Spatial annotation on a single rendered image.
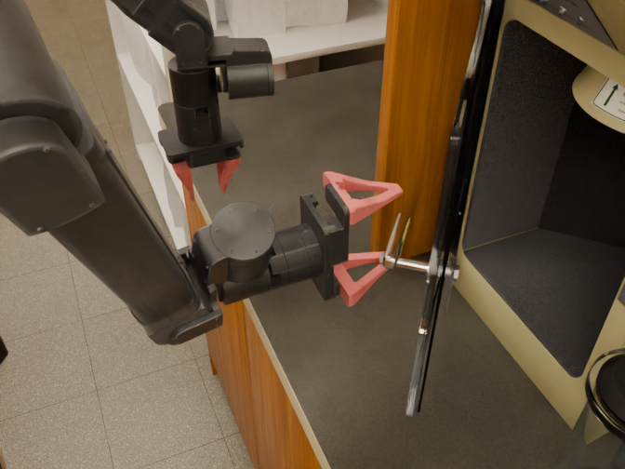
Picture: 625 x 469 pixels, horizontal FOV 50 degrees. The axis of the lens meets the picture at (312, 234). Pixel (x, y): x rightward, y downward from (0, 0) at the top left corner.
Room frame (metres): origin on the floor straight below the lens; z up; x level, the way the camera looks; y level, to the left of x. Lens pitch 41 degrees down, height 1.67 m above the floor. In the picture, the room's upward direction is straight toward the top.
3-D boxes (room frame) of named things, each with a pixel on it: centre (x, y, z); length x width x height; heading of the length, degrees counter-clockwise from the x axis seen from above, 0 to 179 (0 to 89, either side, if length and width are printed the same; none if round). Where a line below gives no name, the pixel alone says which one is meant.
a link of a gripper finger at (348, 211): (0.53, -0.05, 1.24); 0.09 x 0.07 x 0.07; 112
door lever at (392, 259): (0.53, -0.11, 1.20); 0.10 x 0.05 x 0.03; 163
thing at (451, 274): (0.48, -0.14, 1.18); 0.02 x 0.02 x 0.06; 73
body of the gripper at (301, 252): (0.51, 0.02, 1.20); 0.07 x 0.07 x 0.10; 22
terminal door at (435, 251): (0.59, -0.16, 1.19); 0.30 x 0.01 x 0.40; 163
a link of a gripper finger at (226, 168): (0.75, 0.14, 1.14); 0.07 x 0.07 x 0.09; 23
